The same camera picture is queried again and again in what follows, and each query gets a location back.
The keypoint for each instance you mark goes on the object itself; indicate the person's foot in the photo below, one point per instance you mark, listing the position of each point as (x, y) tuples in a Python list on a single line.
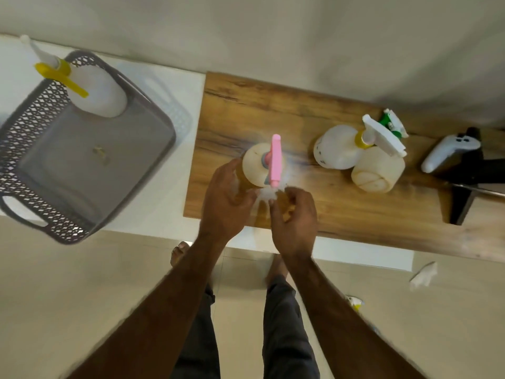
[(179, 253), (276, 270)]

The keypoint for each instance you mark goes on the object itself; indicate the black stand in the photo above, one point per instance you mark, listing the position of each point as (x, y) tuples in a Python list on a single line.
[(473, 171)]

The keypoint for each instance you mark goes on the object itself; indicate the person's left hand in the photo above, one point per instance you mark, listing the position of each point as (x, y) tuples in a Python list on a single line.
[(223, 205)]

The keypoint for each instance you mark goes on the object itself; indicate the white game controller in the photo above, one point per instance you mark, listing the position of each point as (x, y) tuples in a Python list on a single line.
[(446, 151)]

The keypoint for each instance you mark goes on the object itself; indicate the small yellow-white scrap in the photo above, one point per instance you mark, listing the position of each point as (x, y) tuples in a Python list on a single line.
[(354, 303)]

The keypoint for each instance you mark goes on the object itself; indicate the person's right trouser leg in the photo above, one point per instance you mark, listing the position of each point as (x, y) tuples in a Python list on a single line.
[(286, 331)]

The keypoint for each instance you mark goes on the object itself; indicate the person's right forearm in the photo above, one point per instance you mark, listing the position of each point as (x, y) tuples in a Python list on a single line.
[(339, 319)]

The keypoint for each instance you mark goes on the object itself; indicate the person's left thumb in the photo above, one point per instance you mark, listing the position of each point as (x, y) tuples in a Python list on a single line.
[(250, 198)]

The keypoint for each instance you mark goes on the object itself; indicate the spray bottle with yellow trigger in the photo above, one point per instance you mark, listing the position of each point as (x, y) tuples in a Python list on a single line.
[(100, 94)]

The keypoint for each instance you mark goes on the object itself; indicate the person's right hand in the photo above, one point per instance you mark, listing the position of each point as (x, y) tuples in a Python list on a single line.
[(296, 228)]

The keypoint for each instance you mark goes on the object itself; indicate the spray bottle with pink trigger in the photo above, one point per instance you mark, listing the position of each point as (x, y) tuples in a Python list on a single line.
[(254, 163)]

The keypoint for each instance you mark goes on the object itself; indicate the person's left forearm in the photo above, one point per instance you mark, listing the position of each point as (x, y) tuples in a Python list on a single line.
[(157, 311)]

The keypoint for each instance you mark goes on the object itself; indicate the grey plastic lattice basket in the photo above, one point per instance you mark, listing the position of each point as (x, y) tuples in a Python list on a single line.
[(51, 181)]

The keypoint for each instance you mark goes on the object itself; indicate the person's left trouser leg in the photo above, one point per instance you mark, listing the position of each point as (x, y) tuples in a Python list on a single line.
[(199, 339)]

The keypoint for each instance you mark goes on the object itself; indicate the person's right thumb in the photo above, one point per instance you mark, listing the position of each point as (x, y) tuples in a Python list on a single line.
[(274, 213)]

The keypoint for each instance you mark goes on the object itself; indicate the person's right foot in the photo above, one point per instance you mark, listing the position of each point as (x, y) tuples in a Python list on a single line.
[(276, 270)]

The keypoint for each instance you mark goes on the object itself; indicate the crumpled white tissue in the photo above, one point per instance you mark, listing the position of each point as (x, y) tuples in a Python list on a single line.
[(423, 275)]

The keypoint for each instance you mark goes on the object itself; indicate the spray bottle with green trigger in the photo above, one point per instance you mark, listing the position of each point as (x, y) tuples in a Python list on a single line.
[(380, 173)]

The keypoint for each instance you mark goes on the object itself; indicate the person's trouser leg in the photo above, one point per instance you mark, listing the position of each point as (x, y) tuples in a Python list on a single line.
[(286, 331), (199, 339)]

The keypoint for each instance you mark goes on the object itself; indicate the white-trigger spray bottle, yellow collar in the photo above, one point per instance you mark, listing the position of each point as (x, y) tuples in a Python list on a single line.
[(337, 147)]

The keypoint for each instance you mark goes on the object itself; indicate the person's left foot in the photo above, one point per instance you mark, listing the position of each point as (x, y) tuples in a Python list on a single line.
[(179, 253)]

